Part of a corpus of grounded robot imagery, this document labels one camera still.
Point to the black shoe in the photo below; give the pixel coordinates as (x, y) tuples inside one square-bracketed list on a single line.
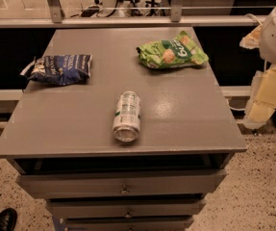
[(8, 219)]

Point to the middle grey drawer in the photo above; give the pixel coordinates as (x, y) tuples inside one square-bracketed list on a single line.
[(130, 208)]

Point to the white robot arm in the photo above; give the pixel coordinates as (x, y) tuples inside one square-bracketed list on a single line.
[(267, 47)]

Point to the blue chip bag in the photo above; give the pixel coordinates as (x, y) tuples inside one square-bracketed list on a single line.
[(60, 70)]

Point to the metal railing frame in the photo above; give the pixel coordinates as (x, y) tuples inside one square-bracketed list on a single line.
[(130, 13)]

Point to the green snack bag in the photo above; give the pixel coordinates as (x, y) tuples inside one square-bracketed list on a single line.
[(181, 51)]

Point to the bottom grey drawer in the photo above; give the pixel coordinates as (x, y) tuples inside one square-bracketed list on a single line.
[(179, 223)]

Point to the grey drawer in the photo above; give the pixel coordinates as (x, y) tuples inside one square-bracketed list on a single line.
[(130, 208), (179, 223), (121, 183)]

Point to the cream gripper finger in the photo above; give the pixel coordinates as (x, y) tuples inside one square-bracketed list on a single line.
[(252, 40), (262, 102)]

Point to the top grey drawer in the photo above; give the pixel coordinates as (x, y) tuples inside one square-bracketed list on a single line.
[(121, 183)]

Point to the white green 7up can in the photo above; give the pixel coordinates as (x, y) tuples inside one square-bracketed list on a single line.
[(126, 123)]

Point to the grey drawer cabinet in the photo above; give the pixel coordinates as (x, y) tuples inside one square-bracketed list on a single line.
[(132, 148)]

